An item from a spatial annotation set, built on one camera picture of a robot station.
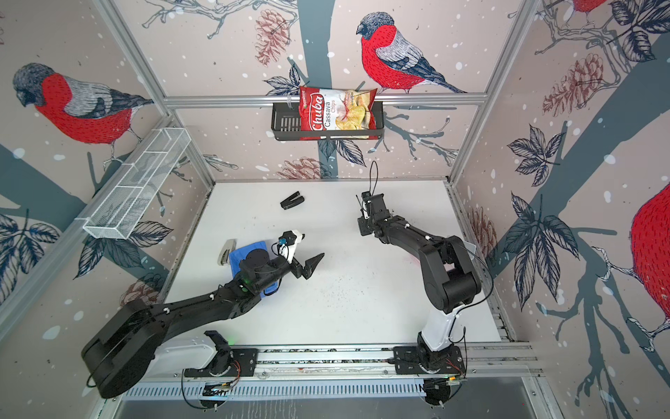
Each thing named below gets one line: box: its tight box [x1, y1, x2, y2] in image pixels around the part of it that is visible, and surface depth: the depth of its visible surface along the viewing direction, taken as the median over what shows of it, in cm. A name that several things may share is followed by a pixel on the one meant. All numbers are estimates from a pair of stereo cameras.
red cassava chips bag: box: [299, 86, 378, 140], surface depth 90 cm
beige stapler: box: [217, 239, 237, 267], surface depth 97 cm
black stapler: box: [280, 191, 305, 211], surface depth 113 cm
